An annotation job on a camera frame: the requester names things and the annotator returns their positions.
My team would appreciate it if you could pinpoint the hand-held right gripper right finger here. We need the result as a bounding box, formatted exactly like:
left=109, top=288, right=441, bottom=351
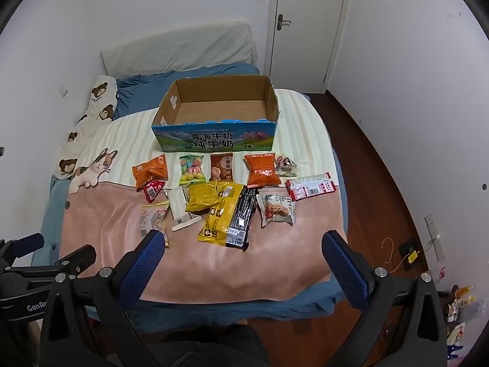
left=322, top=230, right=447, bottom=367

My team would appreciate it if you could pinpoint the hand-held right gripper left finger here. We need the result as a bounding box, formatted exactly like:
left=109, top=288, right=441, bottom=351
left=39, top=229, right=167, bottom=367

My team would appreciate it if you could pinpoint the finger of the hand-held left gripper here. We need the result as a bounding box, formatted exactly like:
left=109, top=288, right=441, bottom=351
left=0, top=232, right=45, bottom=262
left=53, top=244, right=97, bottom=276

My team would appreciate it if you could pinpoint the clear snack packet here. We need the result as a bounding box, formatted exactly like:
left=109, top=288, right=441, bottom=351
left=139, top=202, right=171, bottom=245

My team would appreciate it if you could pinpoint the long yellow snack packet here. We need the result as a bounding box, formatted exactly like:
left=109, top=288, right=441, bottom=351
left=197, top=183, right=245, bottom=243

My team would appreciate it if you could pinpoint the small yellow snack packet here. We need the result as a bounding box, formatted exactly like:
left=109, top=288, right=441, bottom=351
left=184, top=181, right=226, bottom=213

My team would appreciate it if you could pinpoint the white cookie snack packet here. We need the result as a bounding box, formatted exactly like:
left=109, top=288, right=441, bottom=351
left=256, top=192, right=296, bottom=227

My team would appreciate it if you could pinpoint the black snack packet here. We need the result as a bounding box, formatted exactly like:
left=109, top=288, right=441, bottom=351
left=225, top=187, right=258, bottom=251

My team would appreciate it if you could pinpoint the colourful candy ball packet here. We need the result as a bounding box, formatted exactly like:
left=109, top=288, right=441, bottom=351
left=179, top=154, right=208, bottom=187

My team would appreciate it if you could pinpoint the brown snack packet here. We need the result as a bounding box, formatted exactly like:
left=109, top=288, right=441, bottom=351
left=209, top=152, right=234, bottom=181

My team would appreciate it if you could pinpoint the orange red-patterned snack packet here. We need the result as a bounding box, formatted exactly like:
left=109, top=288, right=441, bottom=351
left=244, top=153, right=282, bottom=188

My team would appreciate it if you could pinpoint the cardboard box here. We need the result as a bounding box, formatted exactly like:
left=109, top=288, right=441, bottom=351
left=151, top=74, right=281, bottom=154

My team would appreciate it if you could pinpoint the black floor socket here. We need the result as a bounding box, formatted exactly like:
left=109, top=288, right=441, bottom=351
left=399, top=239, right=421, bottom=264

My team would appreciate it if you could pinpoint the small red snack packet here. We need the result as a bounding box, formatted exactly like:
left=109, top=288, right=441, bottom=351
left=143, top=179, right=167, bottom=204

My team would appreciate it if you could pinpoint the red and white snack packet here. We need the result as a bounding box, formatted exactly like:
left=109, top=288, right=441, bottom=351
left=288, top=181, right=337, bottom=202
left=286, top=172, right=331, bottom=190

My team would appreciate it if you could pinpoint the person's dark clothing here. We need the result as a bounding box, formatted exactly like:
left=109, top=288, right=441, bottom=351
left=126, top=321, right=268, bottom=367

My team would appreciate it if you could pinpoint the small picture-print snack packet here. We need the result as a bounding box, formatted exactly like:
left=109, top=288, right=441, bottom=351
left=274, top=154, right=298, bottom=177

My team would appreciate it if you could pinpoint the pile of clutter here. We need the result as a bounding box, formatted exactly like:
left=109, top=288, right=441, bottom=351
left=436, top=264, right=478, bottom=360

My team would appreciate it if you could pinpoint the white bear-print pillow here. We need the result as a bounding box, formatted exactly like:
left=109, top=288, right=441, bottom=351
left=51, top=74, right=119, bottom=180

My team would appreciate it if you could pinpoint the striped cat-print blanket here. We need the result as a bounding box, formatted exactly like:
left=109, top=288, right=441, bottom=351
left=65, top=88, right=337, bottom=199

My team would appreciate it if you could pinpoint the grey headboard cushion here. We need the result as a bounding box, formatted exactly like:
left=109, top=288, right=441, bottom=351
left=100, top=22, right=258, bottom=79

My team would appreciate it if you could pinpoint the white door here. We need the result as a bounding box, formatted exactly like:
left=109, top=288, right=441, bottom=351
left=269, top=0, right=350, bottom=92

